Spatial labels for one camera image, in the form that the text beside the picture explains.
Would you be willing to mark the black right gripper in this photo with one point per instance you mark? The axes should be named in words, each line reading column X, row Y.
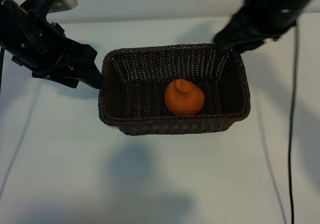
column 275, row 7

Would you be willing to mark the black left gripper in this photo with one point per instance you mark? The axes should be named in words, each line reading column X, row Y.
column 32, row 42

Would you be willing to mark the dark brown wicker basket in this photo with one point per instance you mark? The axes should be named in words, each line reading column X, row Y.
column 140, row 96

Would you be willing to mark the orange fruit with knob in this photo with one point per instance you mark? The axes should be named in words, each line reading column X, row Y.
column 183, row 101

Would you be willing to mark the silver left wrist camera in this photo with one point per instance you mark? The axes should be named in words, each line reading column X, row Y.
column 67, row 4

